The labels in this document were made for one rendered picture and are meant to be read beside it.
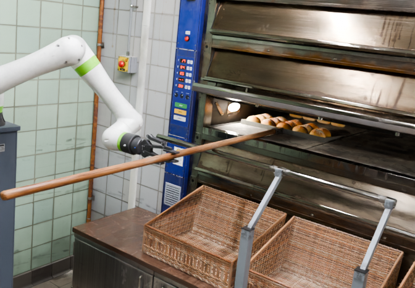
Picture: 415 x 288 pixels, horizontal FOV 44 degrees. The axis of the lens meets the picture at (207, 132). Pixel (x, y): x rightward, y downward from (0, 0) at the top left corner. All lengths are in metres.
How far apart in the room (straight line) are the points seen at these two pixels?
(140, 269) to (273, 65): 1.23
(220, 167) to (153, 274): 0.70
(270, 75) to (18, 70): 1.22
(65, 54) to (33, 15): 0.96
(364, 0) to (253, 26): 0.57
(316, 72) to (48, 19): 1.59
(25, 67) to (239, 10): 1.17
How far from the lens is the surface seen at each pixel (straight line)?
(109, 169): 1.90
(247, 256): 2.16
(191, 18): 2.91
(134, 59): 3.19
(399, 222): 2.48
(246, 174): 2.76
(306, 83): 2.55
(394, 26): 2.43
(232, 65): 2.77
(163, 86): 3.07
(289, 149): 2.62
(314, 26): 2.55
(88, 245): 2.90
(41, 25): 3.17
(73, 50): 2.20
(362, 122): 2.30
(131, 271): 2.70
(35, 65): 2.24
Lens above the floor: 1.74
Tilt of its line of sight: 12 degrees down
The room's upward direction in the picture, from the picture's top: 6 degrees clockwise
